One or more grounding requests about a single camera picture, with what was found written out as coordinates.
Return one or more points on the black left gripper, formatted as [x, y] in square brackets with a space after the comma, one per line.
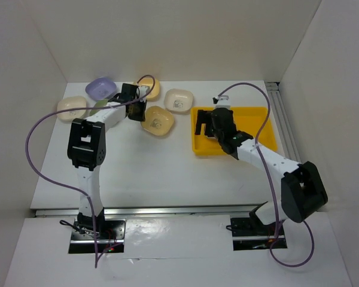
[140, 117]

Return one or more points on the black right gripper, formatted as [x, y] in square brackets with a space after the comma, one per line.
[203, 117]

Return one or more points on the yellow panda plate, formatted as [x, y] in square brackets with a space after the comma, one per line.
[154, 87]
[158, 121]

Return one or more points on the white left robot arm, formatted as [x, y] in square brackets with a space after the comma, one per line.
[87, 149]

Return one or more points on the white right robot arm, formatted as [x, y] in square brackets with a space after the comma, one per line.
[301, 189]

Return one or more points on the yellow plastic bin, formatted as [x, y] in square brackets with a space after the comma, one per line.
[247, 119]

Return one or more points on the cream panda plate centre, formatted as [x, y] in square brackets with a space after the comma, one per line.
[178, 100]

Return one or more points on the cream panda plate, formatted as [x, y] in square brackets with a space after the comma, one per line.
[71, 103]
[178, 100]

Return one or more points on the green panda plate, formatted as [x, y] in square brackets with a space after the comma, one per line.
[96, 108]

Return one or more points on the cream panda plate left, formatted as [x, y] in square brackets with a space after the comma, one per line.
[71, 103]

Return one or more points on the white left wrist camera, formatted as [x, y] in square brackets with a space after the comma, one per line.
[143, 91]

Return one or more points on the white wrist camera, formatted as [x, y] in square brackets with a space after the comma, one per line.
[222, 101]
[143, 91]

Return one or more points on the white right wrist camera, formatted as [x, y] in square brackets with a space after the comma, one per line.
[222, 101]

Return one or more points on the aluminium side rail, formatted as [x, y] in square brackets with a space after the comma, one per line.
[289, 144]

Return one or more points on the aluminium table edge rail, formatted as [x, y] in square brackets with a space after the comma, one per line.
[179, 210]

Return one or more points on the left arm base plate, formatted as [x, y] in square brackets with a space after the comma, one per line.
[110, 240]

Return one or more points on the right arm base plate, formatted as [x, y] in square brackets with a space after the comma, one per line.
[248, 235]

